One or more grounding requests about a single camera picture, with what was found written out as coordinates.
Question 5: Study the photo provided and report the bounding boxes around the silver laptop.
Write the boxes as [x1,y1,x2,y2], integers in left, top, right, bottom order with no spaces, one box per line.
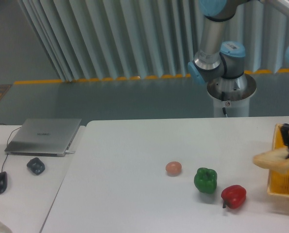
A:
[5,118,81,157]

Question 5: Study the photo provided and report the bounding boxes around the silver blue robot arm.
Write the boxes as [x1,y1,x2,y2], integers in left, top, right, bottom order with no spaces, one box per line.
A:
[187,0,256,117]

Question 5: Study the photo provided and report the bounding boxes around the black computer mouse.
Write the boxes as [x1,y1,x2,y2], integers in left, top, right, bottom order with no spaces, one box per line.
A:
[0,171,8,194]

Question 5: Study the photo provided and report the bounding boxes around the black mouse cable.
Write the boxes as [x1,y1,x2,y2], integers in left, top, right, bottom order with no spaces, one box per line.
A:
[0,123,22,173]

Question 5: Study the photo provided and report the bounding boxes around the green bell pepper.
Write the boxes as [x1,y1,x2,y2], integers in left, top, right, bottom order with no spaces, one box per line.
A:
[194,167,218,194]

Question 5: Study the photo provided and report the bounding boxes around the white folding partition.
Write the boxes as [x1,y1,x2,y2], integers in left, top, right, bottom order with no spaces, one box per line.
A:
[19,0,289,82]

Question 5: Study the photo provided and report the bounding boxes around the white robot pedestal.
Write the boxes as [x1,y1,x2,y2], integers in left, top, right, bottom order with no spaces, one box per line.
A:
[207,74,256,117]

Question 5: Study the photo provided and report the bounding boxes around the brown egg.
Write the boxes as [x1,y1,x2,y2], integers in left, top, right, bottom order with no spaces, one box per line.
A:
[165,161,182,176]

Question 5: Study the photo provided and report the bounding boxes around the dark grey small case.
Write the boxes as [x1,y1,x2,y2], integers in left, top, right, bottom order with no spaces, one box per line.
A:
[27,157,45,175]

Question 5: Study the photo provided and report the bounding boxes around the red bell pepper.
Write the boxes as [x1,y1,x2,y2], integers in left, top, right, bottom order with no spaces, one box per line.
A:
[221,185,247,209]

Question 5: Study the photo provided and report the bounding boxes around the triangular toast bread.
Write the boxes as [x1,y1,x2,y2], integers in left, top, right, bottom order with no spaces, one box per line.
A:
[253,147,289,174]

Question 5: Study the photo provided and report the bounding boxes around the yellow wicker basket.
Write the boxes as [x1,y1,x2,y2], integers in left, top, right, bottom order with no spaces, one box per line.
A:
[267,124,289,199]

